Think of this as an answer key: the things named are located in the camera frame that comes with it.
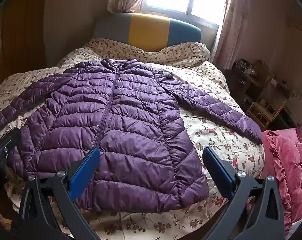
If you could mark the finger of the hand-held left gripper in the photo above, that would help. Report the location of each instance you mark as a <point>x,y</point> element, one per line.
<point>6,143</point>

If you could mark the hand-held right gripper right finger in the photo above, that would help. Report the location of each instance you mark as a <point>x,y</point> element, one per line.
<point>219,175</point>

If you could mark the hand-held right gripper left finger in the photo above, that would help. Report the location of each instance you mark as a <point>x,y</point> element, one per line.
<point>83,175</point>

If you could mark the purple puffer jacket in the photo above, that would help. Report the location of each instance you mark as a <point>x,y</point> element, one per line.
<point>130,120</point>

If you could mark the large-flower floral quilt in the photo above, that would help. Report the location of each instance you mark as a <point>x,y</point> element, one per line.
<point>216,135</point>

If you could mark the pink ruffled blanket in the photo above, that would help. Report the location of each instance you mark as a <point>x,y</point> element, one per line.
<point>291,165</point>

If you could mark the rattan chair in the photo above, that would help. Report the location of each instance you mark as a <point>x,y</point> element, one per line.
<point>265,110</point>

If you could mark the cluttered dark side table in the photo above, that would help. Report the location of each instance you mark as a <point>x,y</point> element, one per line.
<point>251,77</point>

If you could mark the brown wooden wardrobe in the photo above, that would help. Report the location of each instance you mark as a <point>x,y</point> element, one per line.
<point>18,25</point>

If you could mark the small-flower patterned pillow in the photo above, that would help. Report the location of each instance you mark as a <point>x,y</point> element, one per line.
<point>176,52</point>

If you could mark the long floral curtain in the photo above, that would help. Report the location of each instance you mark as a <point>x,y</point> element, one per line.
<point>234,22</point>

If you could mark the grey yellow teal headboard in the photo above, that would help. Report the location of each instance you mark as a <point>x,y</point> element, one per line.
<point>148,32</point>

